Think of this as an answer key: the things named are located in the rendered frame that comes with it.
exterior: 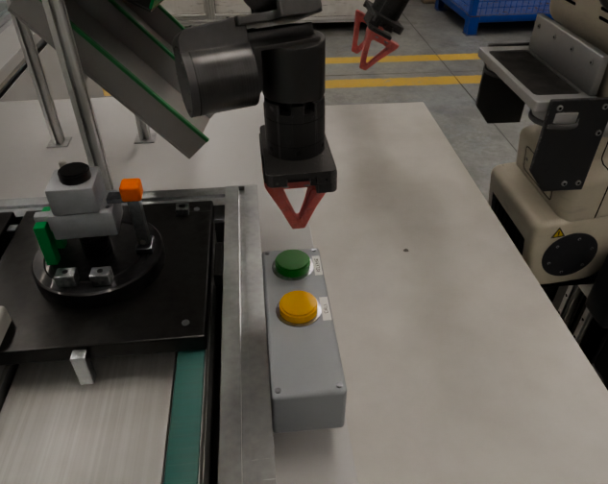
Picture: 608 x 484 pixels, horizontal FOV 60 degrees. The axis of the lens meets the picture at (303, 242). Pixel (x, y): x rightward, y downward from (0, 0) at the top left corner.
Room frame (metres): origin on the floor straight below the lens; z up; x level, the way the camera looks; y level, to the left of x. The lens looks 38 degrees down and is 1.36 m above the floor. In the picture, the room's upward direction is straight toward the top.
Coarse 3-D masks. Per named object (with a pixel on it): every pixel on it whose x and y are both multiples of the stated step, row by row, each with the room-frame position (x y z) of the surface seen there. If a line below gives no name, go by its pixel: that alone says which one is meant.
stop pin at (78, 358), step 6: (72, 354) 0.33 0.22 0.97; (78, 354) 0.33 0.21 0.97; (84, 354) 0.33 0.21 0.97; (72, 360) 0.32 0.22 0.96; (78, 360) 0.32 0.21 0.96; (84, 360) 0.32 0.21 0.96; (90, 360) 0.33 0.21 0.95; (78, 366) 0.32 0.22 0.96; (84, 366) 0.32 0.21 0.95; (90, 366) 0.33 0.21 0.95; (78, 372) 0.32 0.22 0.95; (84, 372) 0.32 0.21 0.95; (90, 372) 0.32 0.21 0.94; (78, 378) 0.32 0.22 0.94; (84, 378) 0.32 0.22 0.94; (90, 378) 0.32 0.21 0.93
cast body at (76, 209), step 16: (64, 176) 0.44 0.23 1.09; (80, 176) 0.44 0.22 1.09; (96, 176) 0.46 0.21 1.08; (48, 192) 0.43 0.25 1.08; (64, 192) 0.43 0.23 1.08; (80, 192) 0.43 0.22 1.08; (96, 192) 0.44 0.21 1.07; (64, 208) 0.43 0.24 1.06; (80, 208) 0.43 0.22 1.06; (96, 208) 0.43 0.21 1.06; (112, 208) 0.44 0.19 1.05; (48, 224) 0.44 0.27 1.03; (64, 224) 0.43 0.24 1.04; (80, 224) 0.43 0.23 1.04; (96, 224) 0.43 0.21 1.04; (112, 224) 0.43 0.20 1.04
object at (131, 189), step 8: (120, 184) 0.45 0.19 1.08; (128, 184) 0.45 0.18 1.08; (136, 184) 0.45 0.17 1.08; (112, 192) 0.46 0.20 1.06; (120, 192) 0.45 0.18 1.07; (128, 192) 0.45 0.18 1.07; (136, 192) 0.45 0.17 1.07; (112, 200) 0.45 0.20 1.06; (120, 200) 0.45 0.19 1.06; (128, 200) 0.45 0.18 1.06; (136, 200) 0.45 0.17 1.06; (136, 208) 0.45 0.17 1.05; (136, 216) 0.45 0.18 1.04; (144, 216) 0.46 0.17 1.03; (136, 224) 0.45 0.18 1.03; (144, 224) 0.45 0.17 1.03; (136, 232) 0.45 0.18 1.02; (144, 232) 0.45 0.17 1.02; (144, 240) 0.45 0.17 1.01
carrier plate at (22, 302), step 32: (32, 224) 0.53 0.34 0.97; (160, 224) 0.53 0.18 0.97; (192, 224) 0.53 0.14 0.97; (32, 256) 0.47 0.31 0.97; (192, 256) 0.47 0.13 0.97; (0, 288) 0.41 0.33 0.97; (32, 288) 0.41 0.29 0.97; (160, 288) 0.41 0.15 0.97; (192, 288) 0.41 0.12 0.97; (32, 320) 0.37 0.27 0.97; (64, 320) 0.37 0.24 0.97; (96, 320) 0.37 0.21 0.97; (128, 320) 0.37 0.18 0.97; (160, 320) 0.37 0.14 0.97; (192, 320) 0.37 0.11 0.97; (0, 352) 0.33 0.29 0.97; (32, 352) 0.33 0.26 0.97; (64, 352) 0.33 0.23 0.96; (96, 352) 0.33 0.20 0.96; (128, 352) 0.34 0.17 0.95
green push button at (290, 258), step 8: (280, 256) 0.46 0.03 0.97; (288, 256) 0.46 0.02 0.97; (296, 256) 0.46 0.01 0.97; (304, 256) 0.46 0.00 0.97; (280, 264) 0.45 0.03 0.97; (288, 264) 0.45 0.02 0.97; (296, 264) 0.45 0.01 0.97; (304, 264) 0.45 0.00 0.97; (280, 272) 0.44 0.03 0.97; (288, 272) 0.44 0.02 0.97; (296, 272) 0.44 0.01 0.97; (304, 272) 0.45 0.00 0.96
